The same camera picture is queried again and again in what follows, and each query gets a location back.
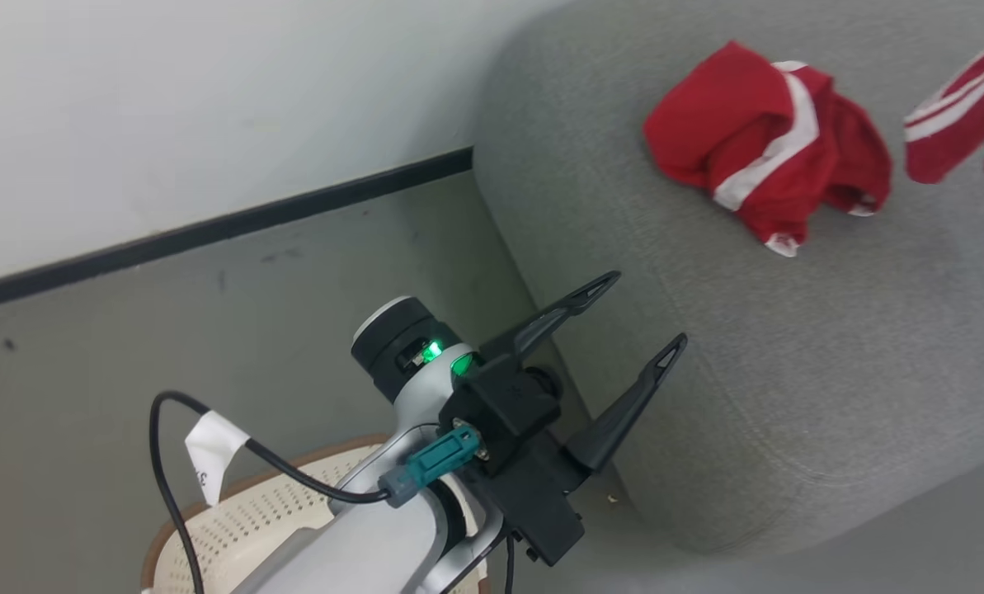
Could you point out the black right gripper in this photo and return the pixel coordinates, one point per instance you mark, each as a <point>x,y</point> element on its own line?
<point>541,503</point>

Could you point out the red shorts with white stripe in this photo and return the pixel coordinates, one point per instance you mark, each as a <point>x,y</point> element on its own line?
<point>747,132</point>

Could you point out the red garment with white stripes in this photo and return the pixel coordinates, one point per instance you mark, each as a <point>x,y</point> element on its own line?
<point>962,115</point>

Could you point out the cream perforated laundry basket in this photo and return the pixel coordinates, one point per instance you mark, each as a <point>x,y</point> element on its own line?
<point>252,516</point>

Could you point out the grey fabric sofa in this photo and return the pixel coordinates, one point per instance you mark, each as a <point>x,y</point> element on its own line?
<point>788,346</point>

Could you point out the dark baseboard strip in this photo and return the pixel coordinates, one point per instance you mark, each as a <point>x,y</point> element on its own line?
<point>211,227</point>

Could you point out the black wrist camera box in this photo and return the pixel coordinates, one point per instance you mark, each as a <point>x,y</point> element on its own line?
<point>504,404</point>

